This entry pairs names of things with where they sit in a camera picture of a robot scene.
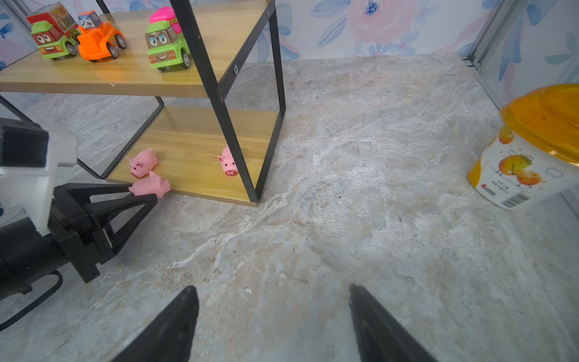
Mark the orange toy bulldozer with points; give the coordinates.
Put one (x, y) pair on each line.
(98, 39)

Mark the wooden three-tier shelf black frame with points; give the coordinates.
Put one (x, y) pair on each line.
(192, 123)

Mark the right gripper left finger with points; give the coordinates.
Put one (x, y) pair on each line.
(169, 337)

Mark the pink pig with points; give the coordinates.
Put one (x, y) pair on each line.
(228, 163)
(152, 185)
(142, 163)

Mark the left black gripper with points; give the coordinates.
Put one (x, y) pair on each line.
(62, 225)

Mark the green truck with box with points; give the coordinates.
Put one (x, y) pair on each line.
(55, 31)

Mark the pink pig on shelf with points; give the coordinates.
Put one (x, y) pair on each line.
(228, 163)

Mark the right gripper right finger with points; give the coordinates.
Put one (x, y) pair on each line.
(379, 336)

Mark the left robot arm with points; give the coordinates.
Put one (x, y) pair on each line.
(84, 224)

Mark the green truck pink load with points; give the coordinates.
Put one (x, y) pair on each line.
(166, 43)

